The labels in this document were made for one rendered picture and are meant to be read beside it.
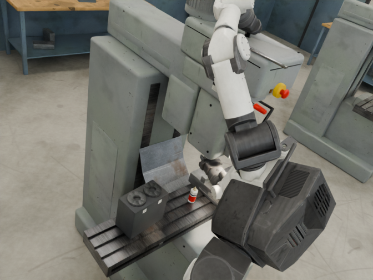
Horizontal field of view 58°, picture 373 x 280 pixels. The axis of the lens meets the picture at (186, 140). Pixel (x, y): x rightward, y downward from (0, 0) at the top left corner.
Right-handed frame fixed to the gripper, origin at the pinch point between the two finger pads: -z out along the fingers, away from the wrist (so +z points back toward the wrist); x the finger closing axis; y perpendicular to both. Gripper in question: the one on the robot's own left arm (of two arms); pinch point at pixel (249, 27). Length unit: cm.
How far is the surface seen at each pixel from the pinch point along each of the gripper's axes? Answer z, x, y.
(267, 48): 2.1, 11.8, -5.2
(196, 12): 2.9, -23.2, -3.1
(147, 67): -16, -46, -33
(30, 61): -211, -355, -99
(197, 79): -5.1, -12.4, -27.3
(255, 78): 9.1, 15.4, -18.2
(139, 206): -5, -8, -90
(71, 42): -251, -343, -49
